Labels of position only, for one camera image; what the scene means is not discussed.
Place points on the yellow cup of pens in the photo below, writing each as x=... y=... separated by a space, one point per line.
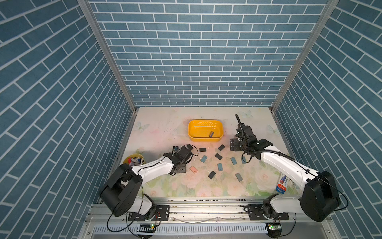
x=134 y=160

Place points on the left electronics board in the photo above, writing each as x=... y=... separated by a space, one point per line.
x=146 y=231

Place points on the light blue eraser centre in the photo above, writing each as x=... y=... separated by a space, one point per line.
x=204 y=158

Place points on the electronics board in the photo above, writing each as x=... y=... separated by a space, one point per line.
x=146 y=231
x=274 y=230

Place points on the aluminium mounting rail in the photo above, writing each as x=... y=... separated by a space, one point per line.
x=193 y=209

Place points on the grey eraser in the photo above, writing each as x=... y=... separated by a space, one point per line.
x=239 y=177

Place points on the right electronics board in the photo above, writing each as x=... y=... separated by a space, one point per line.
x=274 y=230

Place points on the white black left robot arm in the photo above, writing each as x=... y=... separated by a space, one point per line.
x=120 y=192

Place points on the yellow plastic storage box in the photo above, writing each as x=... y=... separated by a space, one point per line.
x=199 y=130

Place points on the pink eraser bottom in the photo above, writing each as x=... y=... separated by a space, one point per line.
x=193 y=169

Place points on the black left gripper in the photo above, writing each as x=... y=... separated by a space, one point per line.
x=183 y=168

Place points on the black eraser bottom centre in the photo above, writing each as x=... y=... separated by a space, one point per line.
x=212 y=175

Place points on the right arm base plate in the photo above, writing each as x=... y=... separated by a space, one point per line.
x=257 y=212

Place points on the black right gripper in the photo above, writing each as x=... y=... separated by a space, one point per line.
x=233 y=144

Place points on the black eraser top right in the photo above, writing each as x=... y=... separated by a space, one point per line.
x=221 y=147

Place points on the red blue glue tube package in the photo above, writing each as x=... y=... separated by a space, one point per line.
x=282 y=184

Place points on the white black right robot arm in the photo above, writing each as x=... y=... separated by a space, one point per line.
x=320 y=196

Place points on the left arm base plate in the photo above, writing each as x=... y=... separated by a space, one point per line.
x=156 y=213

